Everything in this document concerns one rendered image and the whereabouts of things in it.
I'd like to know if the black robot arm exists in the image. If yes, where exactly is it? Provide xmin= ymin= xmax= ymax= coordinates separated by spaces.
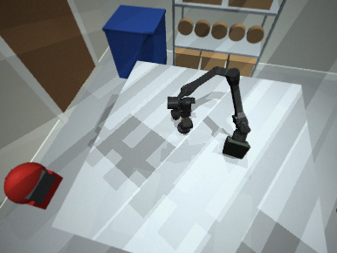
xmin=167 ymin=66 xmax=251 ymax=144

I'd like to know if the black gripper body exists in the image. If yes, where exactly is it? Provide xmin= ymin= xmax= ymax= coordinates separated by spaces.
xmin=181 ymin=108 xmax=193 ymax=129

